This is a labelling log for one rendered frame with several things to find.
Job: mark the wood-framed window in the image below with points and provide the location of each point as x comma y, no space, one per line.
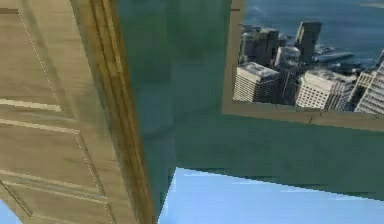
300,66

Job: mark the light wooden room door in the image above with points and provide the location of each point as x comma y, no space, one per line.
50,110

